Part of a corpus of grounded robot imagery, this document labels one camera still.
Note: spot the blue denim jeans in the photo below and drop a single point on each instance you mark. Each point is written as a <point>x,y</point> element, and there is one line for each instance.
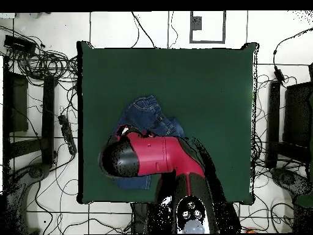
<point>144,112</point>

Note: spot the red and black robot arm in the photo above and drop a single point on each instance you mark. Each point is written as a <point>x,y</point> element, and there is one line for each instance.
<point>156,156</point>

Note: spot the black power strip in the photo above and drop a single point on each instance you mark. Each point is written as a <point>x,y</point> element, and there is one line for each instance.
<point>67,133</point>

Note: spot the black metal stand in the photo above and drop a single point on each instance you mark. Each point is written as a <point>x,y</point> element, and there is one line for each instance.
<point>297,115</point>
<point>47,110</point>

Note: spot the dark green table cloth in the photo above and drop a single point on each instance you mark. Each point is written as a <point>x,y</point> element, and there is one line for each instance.
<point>195,85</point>

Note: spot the grey stand base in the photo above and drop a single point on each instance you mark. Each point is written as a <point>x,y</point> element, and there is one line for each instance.
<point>36,171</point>

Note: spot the small grey square plate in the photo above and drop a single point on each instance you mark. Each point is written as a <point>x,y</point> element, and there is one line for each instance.
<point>196,23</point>

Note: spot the black rectangular box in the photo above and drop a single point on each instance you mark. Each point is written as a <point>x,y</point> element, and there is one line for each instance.
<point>18,44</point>

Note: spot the small orange object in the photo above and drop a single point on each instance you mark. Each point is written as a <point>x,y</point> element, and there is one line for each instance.
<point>250,231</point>

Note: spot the black power adapter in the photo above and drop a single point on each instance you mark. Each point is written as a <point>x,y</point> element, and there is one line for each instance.
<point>278,74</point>

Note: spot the dark stand base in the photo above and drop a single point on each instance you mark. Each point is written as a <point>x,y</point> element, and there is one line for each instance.
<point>286,178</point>

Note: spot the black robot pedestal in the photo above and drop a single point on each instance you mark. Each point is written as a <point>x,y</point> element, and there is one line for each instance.
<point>140,217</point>

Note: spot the grey square floor frame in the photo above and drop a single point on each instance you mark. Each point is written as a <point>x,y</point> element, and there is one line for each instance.
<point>224,27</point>

